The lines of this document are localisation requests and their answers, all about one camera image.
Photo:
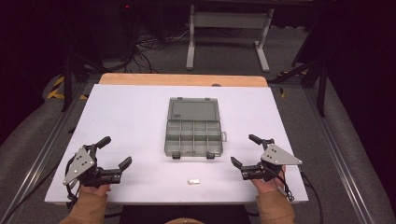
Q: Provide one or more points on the person's left hand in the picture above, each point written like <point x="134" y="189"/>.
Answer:
<point x="94" y="189"/>

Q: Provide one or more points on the person's right hand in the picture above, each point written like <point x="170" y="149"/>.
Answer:
<point x="269" y="184"/>

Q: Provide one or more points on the wooden board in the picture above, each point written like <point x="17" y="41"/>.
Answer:
<point x="183" y="80"/>

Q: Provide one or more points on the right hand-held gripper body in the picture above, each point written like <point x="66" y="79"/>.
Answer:
<point x="270" y="163"/>

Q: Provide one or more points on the small white block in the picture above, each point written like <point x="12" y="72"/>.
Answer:
<point x="193" y="181"/>

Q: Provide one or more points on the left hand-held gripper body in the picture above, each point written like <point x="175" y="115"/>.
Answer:
<point x="81" y="165"/>

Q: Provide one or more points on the clear plastic compartment box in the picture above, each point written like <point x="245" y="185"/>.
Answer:
<point x="193" y="127"/>

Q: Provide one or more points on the white metal stand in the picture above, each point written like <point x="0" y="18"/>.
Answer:
<point x="229" y="34"/>

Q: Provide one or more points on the black metal stand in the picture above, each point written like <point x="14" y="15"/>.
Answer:
<point x="311" y="68"/>
<point x="73" y="59"/>

